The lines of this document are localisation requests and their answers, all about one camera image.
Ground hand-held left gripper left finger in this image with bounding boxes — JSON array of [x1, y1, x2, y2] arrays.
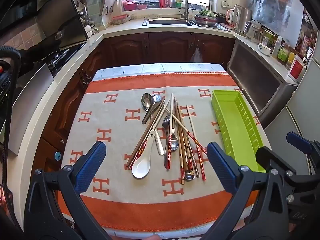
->
[[24, 141, 113, 240]]

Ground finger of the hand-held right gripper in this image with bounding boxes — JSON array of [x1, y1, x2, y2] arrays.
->
[[255, 146, 320, 196], [286, 131, 320, 161]]

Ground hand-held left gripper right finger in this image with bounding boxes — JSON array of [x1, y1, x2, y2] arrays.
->
[[200, 142, 292, 240]]

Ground pile of mixed chopsticks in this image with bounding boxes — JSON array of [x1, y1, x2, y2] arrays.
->
[[125, 93, 208, 185]]

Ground green plastic utensil tray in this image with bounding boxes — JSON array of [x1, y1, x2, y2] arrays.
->
[[211, 89, 267, 173]]

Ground white ceramic soup spoon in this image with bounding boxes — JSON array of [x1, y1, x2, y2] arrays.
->
[[132, 129, 157, 179]]

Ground metal fork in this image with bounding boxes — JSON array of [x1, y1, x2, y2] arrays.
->
[[162, 115, 171, 170]]

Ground hanging kitchen utensils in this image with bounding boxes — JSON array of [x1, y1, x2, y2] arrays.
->
[[72, 0, 88, 13]]

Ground grey refrigerator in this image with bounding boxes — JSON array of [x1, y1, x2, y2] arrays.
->
[[264, 60, 320, 175]]

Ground orange and beige printed blanket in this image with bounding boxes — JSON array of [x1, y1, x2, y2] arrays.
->
[[59, 64, 269, 233]]

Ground red label white canister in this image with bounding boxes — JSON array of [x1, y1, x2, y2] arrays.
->
[[287, 54, 307, 83]]

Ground silver storage cabinet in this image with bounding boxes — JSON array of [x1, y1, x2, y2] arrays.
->
[[226, 39, 299, 128]]

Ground yellow bottle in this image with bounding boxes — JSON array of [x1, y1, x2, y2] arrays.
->
[[286, 52, 297, 68]]

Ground stainless steel panel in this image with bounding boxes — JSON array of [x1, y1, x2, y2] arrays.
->
[[11, 64, 55, 155]]

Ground green label bottle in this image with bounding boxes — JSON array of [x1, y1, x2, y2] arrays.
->
[[277, 42, 290, 63]]

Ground clear plastic bottle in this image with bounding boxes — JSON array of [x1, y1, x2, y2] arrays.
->
[[271, 35, 283, 58]]

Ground white ceramic bowl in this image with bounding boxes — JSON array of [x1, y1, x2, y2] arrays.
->
[[258, 43, 272, 56]]

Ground gas stove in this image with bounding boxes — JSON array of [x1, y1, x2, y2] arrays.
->
[[45, 42, 87, 78]]

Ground light patterned tablecloth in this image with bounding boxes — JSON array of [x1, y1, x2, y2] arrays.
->
[[94, 63, 227, 80]]

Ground hanging white plastic bag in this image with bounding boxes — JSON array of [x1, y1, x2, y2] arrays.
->
[[189, 45, 203, 63]]

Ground glass pitcher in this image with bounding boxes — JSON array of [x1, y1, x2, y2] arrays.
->
[[246, 20, 263, 43]]

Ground brown wooden kitchen cabinets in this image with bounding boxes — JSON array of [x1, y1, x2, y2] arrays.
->
[[41, 31, 235, 170]]

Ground steel jug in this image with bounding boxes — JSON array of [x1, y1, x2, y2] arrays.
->
[[236, 7, 253, 35]]

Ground white ceramic dishes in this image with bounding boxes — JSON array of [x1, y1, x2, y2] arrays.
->
[[84, 24, 100, 34]]

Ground large clear plastic bag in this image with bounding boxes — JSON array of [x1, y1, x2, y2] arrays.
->
[[246, 0, 304, 48]]

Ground white and pink kettle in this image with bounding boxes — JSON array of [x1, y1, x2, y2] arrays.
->
[[226, 4, 242, 27]]

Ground black range hood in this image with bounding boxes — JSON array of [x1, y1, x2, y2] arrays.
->
[[35, 0, 90, 49]]

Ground pink lidded container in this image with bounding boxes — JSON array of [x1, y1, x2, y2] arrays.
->
[[111, 15, 132, 25]]

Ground metal basin with greens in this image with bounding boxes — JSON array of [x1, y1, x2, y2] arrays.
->
[[194, 10, 218, 27]]

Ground steel sink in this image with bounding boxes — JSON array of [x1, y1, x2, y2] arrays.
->
[[142, 17, 192, 26]]

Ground white cutting board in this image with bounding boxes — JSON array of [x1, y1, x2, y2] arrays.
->
[[99, 0, 118, 25]]

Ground metal faucet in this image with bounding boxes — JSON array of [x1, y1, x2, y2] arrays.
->
[[176, 0, 190, 20]]

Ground red bowl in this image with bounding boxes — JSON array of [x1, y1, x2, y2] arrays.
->
[[122, 0, 138, 11]]

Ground black braided cable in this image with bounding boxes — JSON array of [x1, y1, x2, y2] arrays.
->
[[0, 45, 22, 230]]

